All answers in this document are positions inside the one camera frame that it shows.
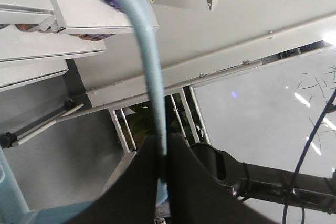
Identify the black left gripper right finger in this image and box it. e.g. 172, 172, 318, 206
167, 134, 273, 223

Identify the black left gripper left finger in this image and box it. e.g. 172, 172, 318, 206
66, 136, 167, 223

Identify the light blue plastic basket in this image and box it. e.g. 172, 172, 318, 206
1, 0, 167, 223

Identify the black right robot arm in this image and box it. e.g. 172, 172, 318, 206
191, 143, 335, 214

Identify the white rolling whiteboard stand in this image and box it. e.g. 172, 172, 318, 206
0, 11, 336, 180

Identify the white metal shelf unit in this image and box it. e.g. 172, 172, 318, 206
0, 0, 336, 109

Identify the blue cable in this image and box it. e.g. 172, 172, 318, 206
282, 94, 336, 224

